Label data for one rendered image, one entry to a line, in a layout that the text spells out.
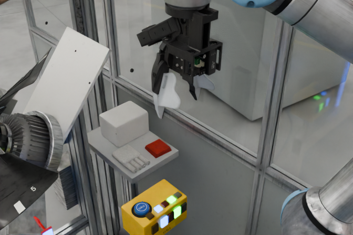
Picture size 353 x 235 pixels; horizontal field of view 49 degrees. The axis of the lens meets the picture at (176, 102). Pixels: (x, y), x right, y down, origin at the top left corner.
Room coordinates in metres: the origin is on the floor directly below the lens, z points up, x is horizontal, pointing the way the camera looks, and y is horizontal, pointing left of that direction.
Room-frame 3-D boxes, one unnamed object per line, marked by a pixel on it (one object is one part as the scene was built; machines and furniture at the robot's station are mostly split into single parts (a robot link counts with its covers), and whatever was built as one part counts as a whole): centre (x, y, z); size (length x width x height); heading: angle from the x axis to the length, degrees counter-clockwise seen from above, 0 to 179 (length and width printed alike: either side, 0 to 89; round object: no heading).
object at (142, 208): (0.73, 0.09, 1.08); 0.04 x 0.04 x 0.02
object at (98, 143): (1.28, 0.20, 0.84); 0.36 x 0.24 x 0.03; 43
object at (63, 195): (1.21, 0.43, 0.73); 0.15 x 0.09 x 0.22; 133
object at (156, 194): (0.76, 0.06, 1.02); 0.16 x 0.10 x 0.11; 133
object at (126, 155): (1.17, 0.18, 0.87); 0.15 x 0.09 x 0.02; 43
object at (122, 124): (1.35, 0.23, 0.91); 0.17 x 0.16 x 0.11; 133
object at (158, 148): (1.23, 0.07, 0.87); 0.08 x 0.08 x 0.02; 38
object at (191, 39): (0.60, -0.02, 1.62); 0.09 x 0.08 x 0.12; 44
